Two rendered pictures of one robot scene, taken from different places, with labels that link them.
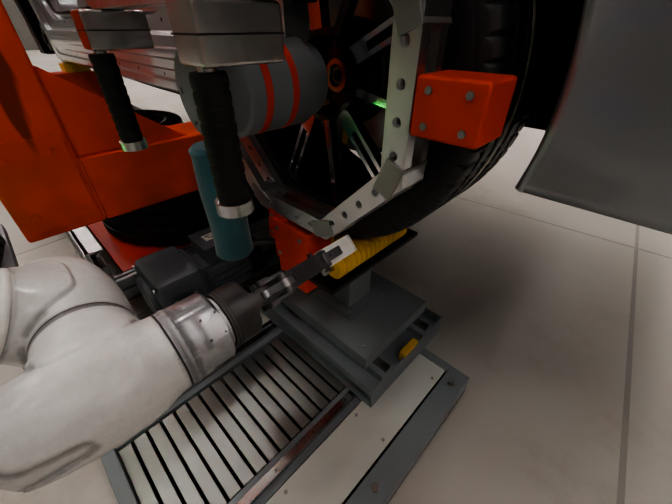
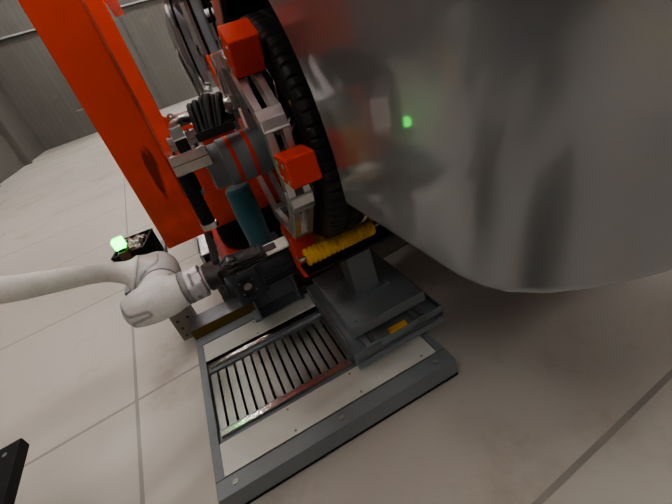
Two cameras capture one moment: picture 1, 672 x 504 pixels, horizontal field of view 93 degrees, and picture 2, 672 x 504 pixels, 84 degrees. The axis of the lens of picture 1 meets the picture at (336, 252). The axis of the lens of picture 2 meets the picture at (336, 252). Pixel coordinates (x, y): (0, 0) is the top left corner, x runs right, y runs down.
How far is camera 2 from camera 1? 0.71 m
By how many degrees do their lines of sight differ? 27
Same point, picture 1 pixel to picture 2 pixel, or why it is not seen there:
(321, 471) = (312, 402)
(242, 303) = (209, 269)
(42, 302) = (145, 267)
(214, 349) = (194, 287)
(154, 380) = (169, 294)
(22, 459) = (131, 312)
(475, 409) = (461, 388)
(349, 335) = (348, 313)
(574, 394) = (576, 390)
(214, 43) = (179, 168)
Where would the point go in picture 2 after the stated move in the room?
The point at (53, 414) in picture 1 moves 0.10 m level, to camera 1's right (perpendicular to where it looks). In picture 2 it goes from (139, 299) to (167, 301)
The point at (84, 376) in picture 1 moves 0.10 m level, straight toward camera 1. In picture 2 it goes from (148, 289) to (153, 307)
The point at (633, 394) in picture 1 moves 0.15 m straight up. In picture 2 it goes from (655, 399) to (663, 362)
